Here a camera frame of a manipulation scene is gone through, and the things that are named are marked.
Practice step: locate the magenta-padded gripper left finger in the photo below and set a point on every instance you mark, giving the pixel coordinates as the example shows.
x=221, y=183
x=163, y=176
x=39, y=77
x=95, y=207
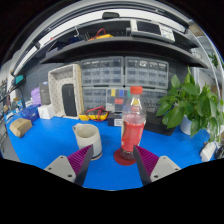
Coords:
x=61, y=166

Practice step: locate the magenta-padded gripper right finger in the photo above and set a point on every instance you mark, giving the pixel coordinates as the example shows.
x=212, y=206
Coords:
x=164, y=166

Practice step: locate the clear red-capped drink bottle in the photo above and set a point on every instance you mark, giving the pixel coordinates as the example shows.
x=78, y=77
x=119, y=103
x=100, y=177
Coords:
x=132, y=133

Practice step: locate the grey ceramic mug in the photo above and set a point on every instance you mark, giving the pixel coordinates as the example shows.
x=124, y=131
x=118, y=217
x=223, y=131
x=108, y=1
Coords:
x=87, y=136

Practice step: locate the plain black box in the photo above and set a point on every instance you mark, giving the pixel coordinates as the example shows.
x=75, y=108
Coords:
x=160, y=125

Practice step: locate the flat round red coaster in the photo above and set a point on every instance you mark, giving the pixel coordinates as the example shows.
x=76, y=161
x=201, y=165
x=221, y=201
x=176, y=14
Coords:
x=121, y=160

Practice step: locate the white power adapter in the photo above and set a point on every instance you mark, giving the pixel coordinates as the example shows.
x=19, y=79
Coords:
x=208, y=151

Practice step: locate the brown cardboard box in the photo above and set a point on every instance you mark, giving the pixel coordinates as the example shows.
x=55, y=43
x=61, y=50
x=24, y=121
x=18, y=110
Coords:
x=20, y=127

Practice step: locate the yellow multimeter with red leads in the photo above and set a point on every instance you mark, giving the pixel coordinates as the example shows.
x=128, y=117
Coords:
x=95, y=116

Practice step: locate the blue box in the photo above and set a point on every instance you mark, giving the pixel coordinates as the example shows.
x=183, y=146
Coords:
x=30, y=113

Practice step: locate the black rectangular device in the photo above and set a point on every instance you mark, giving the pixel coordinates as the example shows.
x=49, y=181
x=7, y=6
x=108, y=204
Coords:
x=69, y=100

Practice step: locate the black box with white label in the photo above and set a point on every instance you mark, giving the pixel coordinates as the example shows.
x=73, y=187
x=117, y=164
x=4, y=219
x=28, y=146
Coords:
x=115, y=120

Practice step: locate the green potted plant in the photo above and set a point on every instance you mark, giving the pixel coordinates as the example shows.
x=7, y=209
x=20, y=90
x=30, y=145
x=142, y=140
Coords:
x=186, y=103

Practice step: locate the grey small-parts drawer cabinet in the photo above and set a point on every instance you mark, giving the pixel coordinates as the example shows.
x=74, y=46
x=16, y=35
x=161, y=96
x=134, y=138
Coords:
x=101, y=71
x=94, y=98
x=146, y=72
x=154, y=98

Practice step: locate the purple package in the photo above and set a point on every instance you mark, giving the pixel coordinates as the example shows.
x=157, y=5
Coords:
x=36, y=97

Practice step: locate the dark grey box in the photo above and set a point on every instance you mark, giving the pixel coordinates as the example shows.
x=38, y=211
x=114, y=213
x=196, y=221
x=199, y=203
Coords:
x=45, y=93

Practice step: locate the white perforated tray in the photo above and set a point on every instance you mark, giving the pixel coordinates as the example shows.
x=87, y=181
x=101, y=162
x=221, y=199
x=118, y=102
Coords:
x=55, y=90

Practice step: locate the white metal shelf rack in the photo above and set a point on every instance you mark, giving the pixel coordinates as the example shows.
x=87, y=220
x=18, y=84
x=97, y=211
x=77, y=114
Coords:
x=213, y=60

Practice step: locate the black workbench shelf unit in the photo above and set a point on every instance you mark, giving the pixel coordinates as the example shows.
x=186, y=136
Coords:
x=120, y=45

